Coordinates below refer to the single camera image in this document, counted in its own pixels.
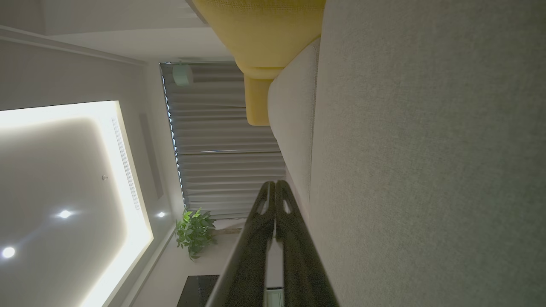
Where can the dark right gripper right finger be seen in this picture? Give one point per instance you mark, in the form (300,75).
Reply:
(298,264)

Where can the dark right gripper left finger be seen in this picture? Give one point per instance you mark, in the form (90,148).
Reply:
(251,256)

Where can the green potted plant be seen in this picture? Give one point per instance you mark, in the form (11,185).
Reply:
(194,232)

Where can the round ceiling spotlight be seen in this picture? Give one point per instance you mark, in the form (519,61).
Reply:
(65,214)
(8,252)
(161,214)

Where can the grey pleated curtain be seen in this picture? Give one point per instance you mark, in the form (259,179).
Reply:
(222,136)

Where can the large grey sofa seat cushion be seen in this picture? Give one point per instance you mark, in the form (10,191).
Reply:
(426,162)

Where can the yellow sofa backrest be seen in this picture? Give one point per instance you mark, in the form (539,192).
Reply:
(260,34)

